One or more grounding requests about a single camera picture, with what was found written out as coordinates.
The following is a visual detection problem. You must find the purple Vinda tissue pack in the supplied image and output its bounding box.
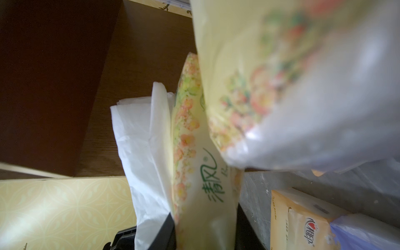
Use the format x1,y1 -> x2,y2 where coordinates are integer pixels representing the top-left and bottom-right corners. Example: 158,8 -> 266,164
330,214 -> 400,250

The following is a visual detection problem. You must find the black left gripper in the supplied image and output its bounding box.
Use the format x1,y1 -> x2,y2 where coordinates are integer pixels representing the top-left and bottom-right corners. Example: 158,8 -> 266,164
103,226 -> 137,250

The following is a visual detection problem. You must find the wooden shelf unit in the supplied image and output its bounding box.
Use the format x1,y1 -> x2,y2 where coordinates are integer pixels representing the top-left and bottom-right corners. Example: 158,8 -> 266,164
1,1 -> 196,180

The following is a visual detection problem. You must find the yellow floral middle tissue pack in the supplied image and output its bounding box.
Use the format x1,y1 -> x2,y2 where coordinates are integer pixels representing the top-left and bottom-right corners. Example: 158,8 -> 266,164
190,1 -> 400,173

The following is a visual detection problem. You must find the white floral tissue pack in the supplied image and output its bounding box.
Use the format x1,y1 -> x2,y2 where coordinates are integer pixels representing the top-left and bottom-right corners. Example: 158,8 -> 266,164
110,53 -> 243,250

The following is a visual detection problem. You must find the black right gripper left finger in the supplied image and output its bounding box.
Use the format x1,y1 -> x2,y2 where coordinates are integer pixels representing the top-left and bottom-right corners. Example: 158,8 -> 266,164
148,214 -> 177,250

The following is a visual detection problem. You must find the orange cream tissue pack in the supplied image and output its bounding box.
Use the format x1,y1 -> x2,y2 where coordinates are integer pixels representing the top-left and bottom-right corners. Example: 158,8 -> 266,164
270,189 -> 348,250

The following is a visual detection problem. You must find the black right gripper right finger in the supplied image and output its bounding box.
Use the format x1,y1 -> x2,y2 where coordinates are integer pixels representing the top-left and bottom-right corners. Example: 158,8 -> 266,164
234,205 -> 266,250

